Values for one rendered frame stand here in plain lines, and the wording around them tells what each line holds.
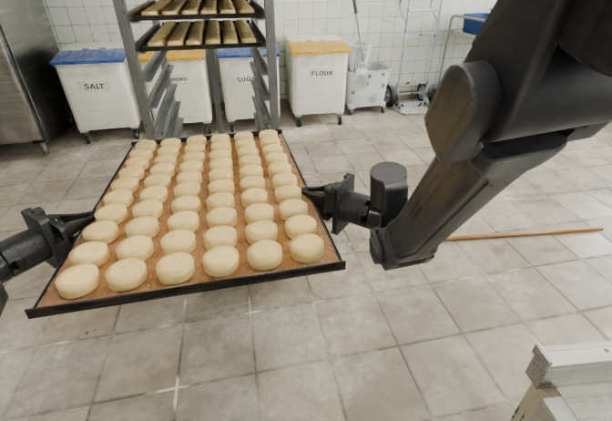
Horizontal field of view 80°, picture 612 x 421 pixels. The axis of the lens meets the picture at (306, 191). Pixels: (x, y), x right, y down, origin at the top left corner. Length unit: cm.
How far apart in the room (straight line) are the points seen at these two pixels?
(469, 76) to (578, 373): 55
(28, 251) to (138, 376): 111
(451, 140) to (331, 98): 337
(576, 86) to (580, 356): 50
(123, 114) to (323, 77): 182
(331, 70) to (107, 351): 275
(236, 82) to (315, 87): 73
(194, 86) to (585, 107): 330
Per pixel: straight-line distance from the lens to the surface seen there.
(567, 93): 24
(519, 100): 22
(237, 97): 347
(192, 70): 341
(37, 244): 69
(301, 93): 353
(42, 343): 202
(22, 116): 358
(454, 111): 24
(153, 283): 54
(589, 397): 73
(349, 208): 64
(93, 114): 369
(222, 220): 60
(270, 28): 132
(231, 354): 167
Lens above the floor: 137
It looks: 32 degrees down
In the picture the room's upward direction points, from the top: straight up
